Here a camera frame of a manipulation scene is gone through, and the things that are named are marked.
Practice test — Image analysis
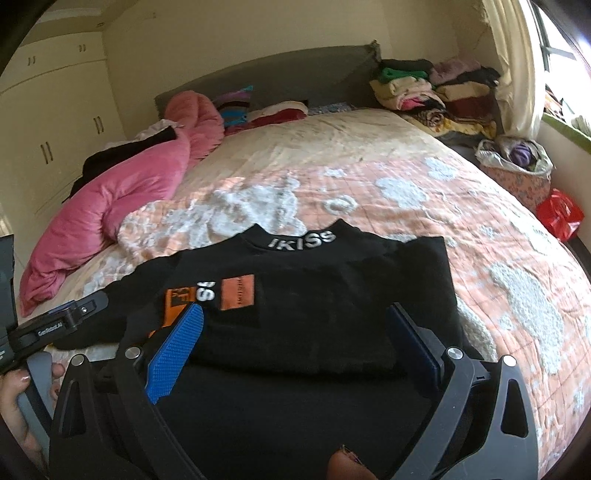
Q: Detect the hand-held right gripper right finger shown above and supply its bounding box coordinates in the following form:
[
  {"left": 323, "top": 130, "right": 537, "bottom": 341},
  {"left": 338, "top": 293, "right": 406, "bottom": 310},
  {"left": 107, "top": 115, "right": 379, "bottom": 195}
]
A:
[{"left": 387, "top": 302, "right": 540, "bottom": 480}]

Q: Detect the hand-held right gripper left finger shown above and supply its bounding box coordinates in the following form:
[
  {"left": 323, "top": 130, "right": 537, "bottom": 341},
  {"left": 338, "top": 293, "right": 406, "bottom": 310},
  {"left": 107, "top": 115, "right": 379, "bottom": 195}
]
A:
[{"left": 48, "top": 305, "right": 206, "bottom": 480}]

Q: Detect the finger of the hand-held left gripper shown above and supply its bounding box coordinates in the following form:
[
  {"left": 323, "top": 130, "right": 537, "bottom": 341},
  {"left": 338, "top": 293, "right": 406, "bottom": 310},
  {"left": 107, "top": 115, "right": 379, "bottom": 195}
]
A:
[{"left": 60, "top": 291, "right": 110, "bottom": 340}]

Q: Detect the black sweater with orange patches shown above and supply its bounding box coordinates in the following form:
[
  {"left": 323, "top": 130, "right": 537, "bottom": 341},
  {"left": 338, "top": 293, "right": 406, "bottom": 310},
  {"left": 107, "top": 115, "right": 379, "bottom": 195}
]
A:
[{"left": 55, "top": 219, "right": 467, "bottom": 480}]

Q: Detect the black clothes heap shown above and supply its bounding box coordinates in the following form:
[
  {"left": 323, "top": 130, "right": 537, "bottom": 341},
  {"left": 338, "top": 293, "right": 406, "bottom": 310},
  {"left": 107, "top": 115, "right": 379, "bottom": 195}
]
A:
[{"left": 69, "top": 127, "right": 178, "bottom": 199}]

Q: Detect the pile of folded clothes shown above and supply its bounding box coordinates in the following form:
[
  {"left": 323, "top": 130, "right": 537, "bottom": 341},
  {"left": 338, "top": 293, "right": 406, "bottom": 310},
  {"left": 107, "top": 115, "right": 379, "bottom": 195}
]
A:
[{"left": 368, "top": 58, "right": 504, "bottom": 139}]

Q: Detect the person's left hand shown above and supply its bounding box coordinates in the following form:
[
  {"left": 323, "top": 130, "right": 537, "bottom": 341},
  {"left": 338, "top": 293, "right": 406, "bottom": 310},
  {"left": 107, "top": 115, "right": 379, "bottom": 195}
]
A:
[{"left": 0, "top": 363, "right": 66, "bottom": 462}]

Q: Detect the person's right hand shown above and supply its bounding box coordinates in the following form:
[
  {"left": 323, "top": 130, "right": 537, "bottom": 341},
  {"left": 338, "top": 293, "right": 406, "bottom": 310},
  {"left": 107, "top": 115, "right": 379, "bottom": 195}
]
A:
[{"left": 327, "top": 444, "right": 376, "bottom": 480}]

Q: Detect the pink duvet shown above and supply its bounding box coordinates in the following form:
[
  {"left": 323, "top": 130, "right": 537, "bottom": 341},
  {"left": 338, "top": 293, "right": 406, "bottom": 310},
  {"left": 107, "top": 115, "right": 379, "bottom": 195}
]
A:
[{"left": 18, "top": 90, "right": 225, "bottom": 317}]

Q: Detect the peach quilt with white flowers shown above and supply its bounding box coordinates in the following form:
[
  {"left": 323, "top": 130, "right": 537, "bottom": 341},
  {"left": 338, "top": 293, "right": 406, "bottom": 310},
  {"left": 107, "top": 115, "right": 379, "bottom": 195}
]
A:
[{"left": 117, "top": 150, "right": 588, "bottom": 464}]

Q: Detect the red plastic bag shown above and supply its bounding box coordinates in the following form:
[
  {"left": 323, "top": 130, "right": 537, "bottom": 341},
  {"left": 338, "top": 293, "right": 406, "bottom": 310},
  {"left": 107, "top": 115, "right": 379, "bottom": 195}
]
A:
[{"left": 536, "top": 188, "right": 585, "bottom": 241}]

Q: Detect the cream wardrobe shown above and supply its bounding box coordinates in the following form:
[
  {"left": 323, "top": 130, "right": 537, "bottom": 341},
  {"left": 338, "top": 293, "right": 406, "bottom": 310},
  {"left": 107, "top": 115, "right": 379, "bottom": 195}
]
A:
[{"left": 0, "top": 30, "right": 127, "bottom": 217}]

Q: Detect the plastic bag with purple item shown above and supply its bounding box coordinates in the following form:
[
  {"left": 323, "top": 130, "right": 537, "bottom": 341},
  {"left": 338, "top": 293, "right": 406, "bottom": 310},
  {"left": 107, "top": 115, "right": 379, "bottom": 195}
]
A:
[{"left": 475, "top": 136, "right": 554, "bottom": 213}]

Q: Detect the cream bed sheet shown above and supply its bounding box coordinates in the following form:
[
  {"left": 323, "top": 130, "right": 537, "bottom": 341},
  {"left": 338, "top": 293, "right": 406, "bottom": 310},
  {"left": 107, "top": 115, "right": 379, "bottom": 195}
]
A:
[{"left": 14, "top": 108, "right": 462, "bottom": 333}]

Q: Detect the blue patterned cloth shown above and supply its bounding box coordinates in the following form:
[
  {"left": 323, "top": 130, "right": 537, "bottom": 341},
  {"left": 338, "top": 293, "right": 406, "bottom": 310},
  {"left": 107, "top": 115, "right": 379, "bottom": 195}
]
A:
[{"left": 307, "top": 102, "right": 357, "bottom": 116}]

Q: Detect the striped colourful pillow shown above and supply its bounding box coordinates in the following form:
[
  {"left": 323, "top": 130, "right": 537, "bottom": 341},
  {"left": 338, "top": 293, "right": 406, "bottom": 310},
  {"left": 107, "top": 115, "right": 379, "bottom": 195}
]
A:
[{"left": 215, "top": 84, "right": 254, "bottom": 127}]

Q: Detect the red and white pillow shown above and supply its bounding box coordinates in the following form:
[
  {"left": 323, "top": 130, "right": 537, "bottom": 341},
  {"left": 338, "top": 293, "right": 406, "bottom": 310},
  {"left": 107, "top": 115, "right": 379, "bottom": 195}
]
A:
[{"left": 226, "top": 100, "right": 309, "bottom": 134}]

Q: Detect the cream curtain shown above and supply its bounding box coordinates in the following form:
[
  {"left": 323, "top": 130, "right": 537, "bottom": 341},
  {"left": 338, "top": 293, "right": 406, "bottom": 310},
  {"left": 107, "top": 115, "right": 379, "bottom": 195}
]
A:
[{"left": 480, "top": 0, "right": 548, "bottom": 139}]

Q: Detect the grey bed headboard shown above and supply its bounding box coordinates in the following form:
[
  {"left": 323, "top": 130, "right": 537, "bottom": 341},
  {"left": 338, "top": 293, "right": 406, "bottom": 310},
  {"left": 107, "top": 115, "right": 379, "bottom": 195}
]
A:
[{"left": 154, "top": 41, "right": 382, "bottom": 123}]

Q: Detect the window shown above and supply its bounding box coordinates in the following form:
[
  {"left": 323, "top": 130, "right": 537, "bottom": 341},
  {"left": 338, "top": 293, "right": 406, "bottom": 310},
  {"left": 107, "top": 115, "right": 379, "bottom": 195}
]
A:
[{"left": 526, "top": 0, "right": 591, "bottom": 155}]

